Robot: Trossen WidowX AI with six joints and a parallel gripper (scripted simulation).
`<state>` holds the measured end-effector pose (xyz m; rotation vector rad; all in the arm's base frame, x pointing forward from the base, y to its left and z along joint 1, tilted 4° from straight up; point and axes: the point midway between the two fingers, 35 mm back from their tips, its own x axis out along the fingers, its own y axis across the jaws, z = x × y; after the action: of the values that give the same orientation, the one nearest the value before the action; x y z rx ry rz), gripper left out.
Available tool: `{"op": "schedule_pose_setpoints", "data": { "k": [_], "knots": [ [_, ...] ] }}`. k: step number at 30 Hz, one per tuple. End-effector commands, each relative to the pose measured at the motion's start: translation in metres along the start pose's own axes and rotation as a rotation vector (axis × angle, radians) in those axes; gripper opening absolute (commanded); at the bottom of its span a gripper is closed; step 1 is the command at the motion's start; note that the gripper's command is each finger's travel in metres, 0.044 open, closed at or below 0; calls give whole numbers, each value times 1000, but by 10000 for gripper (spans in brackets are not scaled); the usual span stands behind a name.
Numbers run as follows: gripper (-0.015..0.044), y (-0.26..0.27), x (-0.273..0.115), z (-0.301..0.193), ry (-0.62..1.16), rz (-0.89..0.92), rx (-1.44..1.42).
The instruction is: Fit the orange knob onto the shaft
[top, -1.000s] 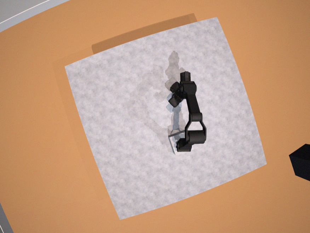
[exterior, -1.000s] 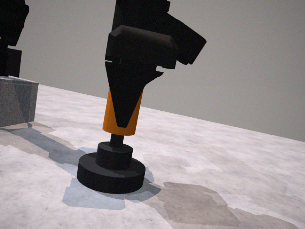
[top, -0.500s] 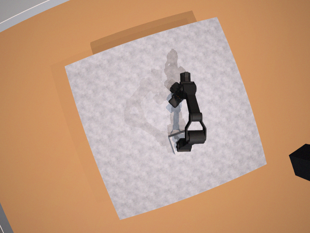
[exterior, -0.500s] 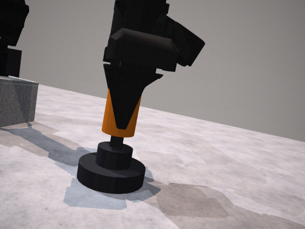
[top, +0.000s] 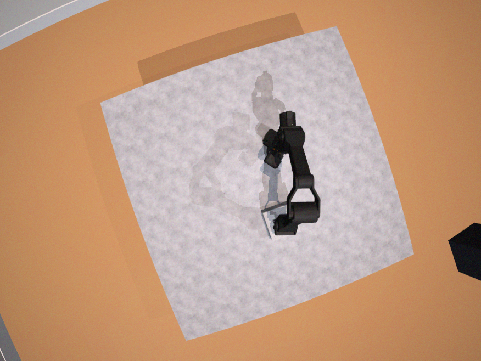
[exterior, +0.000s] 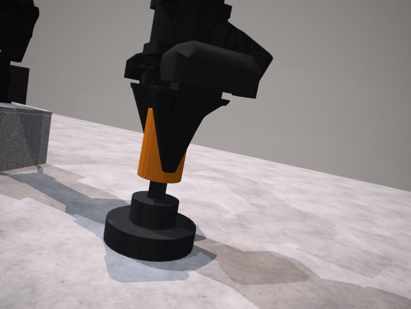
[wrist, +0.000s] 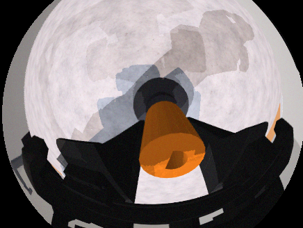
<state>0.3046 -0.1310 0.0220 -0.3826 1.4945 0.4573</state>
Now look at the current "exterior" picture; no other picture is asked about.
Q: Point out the orange cylinder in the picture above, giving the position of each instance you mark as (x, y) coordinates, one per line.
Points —
(149, 163)

